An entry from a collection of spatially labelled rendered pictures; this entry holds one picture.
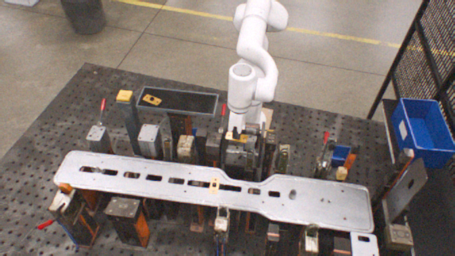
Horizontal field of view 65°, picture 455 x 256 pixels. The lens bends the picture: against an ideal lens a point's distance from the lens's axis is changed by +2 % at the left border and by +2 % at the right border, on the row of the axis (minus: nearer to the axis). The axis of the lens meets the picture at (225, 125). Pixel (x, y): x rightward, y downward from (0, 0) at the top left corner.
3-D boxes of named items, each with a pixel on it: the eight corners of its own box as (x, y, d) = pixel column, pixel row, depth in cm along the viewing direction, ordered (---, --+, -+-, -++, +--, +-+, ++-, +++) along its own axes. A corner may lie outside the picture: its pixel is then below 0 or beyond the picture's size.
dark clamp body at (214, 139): (203, 192, 187) (200, 148, 158) (207, 171, 196) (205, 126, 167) (223, 195, 186) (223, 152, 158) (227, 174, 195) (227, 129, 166)
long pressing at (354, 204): (47, 189, 155) (46, 188, 153) (70, 149, 169) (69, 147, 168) (375, 236, 143) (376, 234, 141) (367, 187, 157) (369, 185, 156)
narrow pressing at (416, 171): (388, 225, 144) (426, 179, 119) (384, 200, 152) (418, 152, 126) (391, 225, 144) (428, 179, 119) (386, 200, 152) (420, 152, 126)
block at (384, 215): (363, 253, 167) (386, 225, 144) (360, 229, 175) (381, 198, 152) (370, 254, 167) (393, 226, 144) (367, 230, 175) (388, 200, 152)
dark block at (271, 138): (257, 191, 188) (265, 142, 156) (258, 180, 192) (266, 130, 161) (267, 192, 187) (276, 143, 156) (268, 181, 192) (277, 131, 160)
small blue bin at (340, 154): (328, 167, 198) (332, 158, 191) (327, 154, 205) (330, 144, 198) (348, 170, 197) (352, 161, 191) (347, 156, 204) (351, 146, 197)
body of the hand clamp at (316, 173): (302, 206, 183) (316, 167, 156) (302, 194, 187) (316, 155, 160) (314, 207, 182) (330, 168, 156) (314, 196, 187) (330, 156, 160)
